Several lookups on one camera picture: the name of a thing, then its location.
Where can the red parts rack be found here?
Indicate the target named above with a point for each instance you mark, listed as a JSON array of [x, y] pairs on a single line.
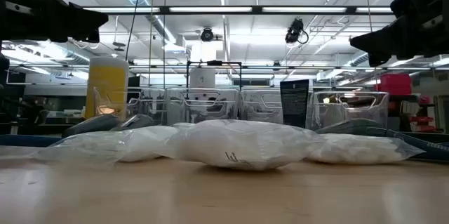
[[422, 118]]

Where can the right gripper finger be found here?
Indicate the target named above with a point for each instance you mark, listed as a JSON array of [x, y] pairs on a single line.
[[377, 60], [379, 41]]

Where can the silver air duct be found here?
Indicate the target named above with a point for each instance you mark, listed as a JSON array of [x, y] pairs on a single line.
[[158, 24]]

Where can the grey oval toiletry container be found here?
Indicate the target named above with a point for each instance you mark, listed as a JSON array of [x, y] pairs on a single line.
[[93, 125], [135, 121], [350, 125]]

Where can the clear vanity pack bag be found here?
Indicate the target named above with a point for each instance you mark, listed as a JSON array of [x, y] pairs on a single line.
[[105, 143], [361, 148], [184, 124], [242, 143]]

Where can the black tubular stand frame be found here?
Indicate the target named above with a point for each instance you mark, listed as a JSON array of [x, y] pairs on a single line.
[[214, 62]]

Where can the black overhead camera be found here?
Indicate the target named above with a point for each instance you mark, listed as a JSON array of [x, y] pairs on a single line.
[[207, 34]]

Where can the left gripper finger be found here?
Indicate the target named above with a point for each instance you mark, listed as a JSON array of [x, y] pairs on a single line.
[[87, 20], [93, 38]]

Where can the black overhead beam with lights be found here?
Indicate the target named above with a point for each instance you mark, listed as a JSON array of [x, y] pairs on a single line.
[[256, 10]]

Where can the red plastic storage bin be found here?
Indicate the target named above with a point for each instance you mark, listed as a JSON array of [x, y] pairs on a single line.
[[394, 83]]

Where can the black ceiling-mounted camera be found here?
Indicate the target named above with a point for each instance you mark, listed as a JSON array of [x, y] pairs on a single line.
[[294, 31]]

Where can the yellow wipes canister white lid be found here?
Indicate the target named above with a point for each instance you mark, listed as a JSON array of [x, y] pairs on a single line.
[[107, 83]]

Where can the clear plastic bin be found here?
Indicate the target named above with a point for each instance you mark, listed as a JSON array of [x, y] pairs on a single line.
[[261, 106], [350, 110], [147, 106], [201, 106]]

